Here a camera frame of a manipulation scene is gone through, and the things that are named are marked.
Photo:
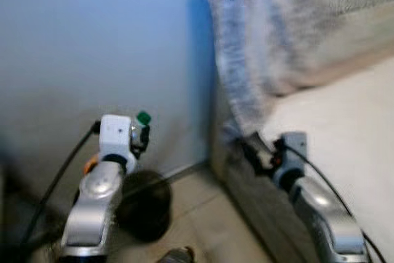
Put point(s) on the clear bottle with green cap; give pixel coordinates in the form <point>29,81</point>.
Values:
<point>143,117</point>

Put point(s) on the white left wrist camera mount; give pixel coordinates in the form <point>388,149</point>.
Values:
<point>114,133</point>

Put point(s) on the large grey floral printed cushion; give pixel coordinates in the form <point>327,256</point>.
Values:
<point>271,29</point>

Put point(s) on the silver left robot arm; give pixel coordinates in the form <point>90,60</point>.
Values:
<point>98,189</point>

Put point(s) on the white quilted mattress pad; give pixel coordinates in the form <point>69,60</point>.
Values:
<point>345,127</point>

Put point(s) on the grey robot foot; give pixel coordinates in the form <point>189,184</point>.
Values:
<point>178,255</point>

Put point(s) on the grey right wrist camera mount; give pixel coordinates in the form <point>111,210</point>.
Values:
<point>295,149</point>

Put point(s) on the grey quilted mattress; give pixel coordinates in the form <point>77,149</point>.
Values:
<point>246,195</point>

